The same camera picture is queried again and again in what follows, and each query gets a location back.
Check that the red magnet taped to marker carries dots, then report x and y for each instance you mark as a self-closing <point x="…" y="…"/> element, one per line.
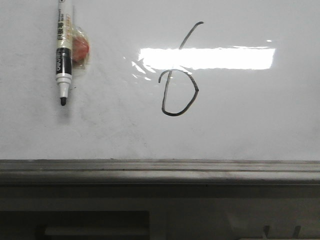
<point x="81" y="48"/>

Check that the black and white whiteboard marker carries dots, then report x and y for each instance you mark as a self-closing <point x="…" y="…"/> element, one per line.
<point x="63" y="64"/>

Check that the white whiteboard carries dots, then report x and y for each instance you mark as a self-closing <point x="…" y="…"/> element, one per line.
<point x="166" y="79"/>

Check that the grey cabinet under whiteboard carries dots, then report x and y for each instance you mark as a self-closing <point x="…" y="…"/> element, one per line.
<point x="170" y="212"/>

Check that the silver bar handle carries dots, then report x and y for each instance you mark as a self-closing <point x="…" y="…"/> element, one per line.
<point x="96" y="231"/>

